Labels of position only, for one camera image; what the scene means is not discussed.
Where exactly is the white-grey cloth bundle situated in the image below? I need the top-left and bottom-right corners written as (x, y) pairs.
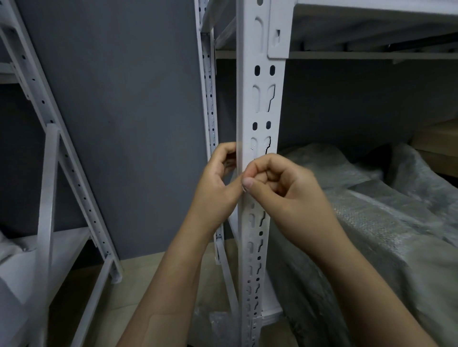
top-left (0, 228), bottom-right (26, 262)

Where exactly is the person's left forearm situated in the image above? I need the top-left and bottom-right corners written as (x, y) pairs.
top-left (116, 218), bottom-right (214, 347)

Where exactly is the person's left hand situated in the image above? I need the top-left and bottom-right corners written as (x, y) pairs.
top-left (187, 142), bottom-right (248, 236)

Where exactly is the person's grey clothing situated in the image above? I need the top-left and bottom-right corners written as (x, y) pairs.
top-left (268, 143), bottom-right (458, 347)

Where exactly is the white perforated shelf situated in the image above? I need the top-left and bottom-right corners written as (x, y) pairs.
top-left (235, 0), bottom-right (297, 347)

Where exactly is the person's right hand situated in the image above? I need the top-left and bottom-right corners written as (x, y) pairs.
top-left (241, 153), bottom-right (353, 265)

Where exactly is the clear plastic wrap piece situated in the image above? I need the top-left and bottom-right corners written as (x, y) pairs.
top-left (193, 311), bottom-right (244, 347)

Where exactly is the plain brown cardboard box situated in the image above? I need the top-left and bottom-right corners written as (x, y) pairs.
top-left (409, 120), bottom-right (458, 178)

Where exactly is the person's right forearm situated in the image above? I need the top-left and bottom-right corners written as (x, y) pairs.
top-left (316, 234), bottom-right (439, 347)

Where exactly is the white metal shelving rack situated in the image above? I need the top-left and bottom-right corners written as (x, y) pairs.
top-left (200, 0), bottom-right (458, 65)

